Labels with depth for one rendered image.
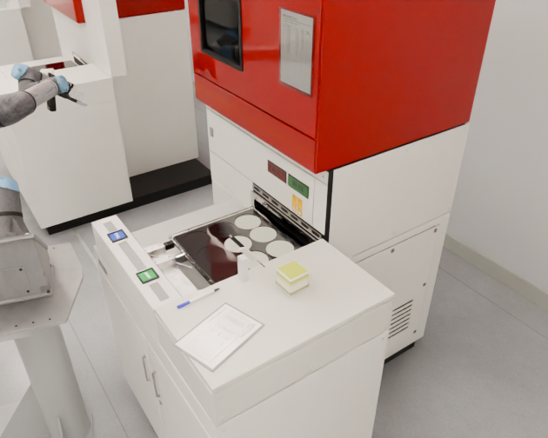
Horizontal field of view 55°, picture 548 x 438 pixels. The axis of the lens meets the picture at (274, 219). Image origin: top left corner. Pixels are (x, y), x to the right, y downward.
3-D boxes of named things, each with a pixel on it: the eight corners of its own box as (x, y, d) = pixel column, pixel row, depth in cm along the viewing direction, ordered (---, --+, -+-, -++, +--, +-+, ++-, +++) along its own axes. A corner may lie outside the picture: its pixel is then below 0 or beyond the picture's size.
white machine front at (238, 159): (216, 178, 246) (210, 96, 224) (326, 268, 190) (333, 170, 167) (210, 180, 244) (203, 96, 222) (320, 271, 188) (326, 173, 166)
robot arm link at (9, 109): (15, 91, 190) (63, 68, 234) (-13, 99, 191) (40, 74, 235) (29, 122, 194) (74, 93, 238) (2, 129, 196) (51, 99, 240)
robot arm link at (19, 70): (10, 82, 233) (9, 65, 236) (32, 91, 242) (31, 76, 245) (21, 74, 230) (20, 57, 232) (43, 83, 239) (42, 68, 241)
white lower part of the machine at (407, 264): (320, 264, 323) (328, 142, 278) (422, 348, 267) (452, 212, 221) (220, 309, 290) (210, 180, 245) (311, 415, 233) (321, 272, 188)
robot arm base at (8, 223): (-29, 246, 163) (-32, 215, 165) (-7, 253, 178) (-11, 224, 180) (22, 236, 165) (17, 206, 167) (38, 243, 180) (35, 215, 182)
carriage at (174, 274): (162, 253, 192) (161, 247, 190) (210, 310, 167) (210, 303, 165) (141, 261, 188) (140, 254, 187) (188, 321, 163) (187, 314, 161)
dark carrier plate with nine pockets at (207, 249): (252, 209, 209) (252, 208, 209) (304, 252, 185) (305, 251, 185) (173, 237, 193) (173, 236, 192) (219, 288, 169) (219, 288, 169)
